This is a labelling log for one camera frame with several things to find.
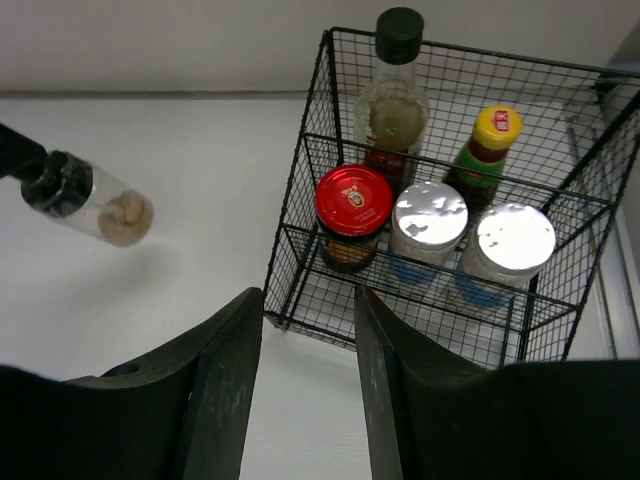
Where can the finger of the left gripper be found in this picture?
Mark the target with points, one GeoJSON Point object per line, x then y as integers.
{"type": "Point", "coordinates": [20, 157]}

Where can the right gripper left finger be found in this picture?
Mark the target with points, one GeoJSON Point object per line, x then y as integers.
{"type": "Point", "coordinates": [180, 411]}

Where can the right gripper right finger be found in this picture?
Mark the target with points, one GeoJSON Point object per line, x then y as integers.
{"type": "Point", "coordinates": [431, 414]}

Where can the black cap shaker back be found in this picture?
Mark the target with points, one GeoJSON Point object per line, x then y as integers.
{"type": "Point", "coordinates": [80, 195]}

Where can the silver lid shaker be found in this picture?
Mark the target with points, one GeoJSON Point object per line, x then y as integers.
{"type": "Point", "coordinates": [508, 246]}
{"type": "Point", "coordinates": [427, 222]}

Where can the red lid sauce jar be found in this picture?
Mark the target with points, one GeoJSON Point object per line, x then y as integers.
{"type": "Point", "coordinates": [353, 203]}

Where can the yellow cap green label bottle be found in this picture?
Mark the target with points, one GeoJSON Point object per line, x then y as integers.
{"type": "Point", "coordinates": [476, 168]}

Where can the tall black cap sauce bottle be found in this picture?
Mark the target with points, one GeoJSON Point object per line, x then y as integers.
{"type": "Point", "coordinates": [392, 112]}

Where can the black wire basket rack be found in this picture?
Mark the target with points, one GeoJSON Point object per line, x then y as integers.
{"type": "Point", "coordinates": [578, 144]}

